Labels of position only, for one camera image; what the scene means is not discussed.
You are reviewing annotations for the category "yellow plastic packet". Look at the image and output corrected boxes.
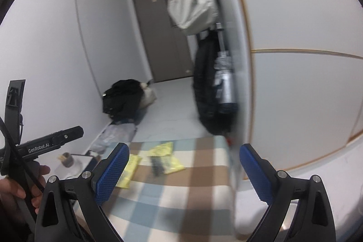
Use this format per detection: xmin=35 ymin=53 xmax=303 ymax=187
xmin=146 ymin=141 xmax=185 ymax=176
xmin=115 ymin=154 xmax=142 ymax=189

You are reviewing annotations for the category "pile of black clothes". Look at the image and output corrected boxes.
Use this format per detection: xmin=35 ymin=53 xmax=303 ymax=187
xmin=101 ymin=79 xmax=146 ymax=120

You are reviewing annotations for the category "person's left hand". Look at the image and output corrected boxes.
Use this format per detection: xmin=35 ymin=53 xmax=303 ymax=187
xmin=0 ymin=160 xmax=50 ymax=214

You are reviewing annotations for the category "white hanging bag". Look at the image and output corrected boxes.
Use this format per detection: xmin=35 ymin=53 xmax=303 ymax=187
xmin=167 ymin=0 xmax=219 ymax=37

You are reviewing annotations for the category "silver folded umbrella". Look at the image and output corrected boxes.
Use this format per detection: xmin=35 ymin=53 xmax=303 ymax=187
xmin=214 ymin=23 xmax=239 ymax=115

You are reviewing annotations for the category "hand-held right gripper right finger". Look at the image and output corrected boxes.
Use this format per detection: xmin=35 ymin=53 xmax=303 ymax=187
xmin=239 ymin=143 xmax=338 ymax=242

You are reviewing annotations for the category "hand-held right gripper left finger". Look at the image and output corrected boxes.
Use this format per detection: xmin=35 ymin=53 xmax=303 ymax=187
xmin=34 ymin=142 xmax=130 ymax=242

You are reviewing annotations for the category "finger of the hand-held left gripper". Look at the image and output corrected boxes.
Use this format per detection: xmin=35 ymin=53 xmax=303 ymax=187
xmin=5 ymin=79 xmax=27 ymax=144

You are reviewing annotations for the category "clear plastic bag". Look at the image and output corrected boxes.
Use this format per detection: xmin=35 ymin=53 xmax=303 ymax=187
xmin=91 ymin=123 xmax=138 ymax=154

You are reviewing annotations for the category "white container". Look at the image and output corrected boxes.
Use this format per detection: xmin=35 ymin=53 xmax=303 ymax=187
xmin=55 ymin=160 xmax=85 ymax=181

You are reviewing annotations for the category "beige bag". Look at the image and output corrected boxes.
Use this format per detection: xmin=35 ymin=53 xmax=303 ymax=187
xmin=139 ymin=82 xmax=158 ymax=109

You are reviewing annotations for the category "grey-brown door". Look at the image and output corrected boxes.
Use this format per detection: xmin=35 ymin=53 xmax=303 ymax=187
xmin=130 ymin=0 xmax=195 ymax=83

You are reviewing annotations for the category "checkered blanket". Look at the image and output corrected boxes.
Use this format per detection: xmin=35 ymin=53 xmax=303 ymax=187
xmin=109 ymin=136 xmax=239 ymax=242

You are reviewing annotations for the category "grey cup with sticks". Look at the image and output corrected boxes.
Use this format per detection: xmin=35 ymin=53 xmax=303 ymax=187
xmin=58 ymin=153 xmax=75 ymax=168

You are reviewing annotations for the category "black hanging coat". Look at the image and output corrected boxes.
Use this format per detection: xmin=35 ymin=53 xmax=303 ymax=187
xmin=193 ymin=29 xmax=241 ymax=135

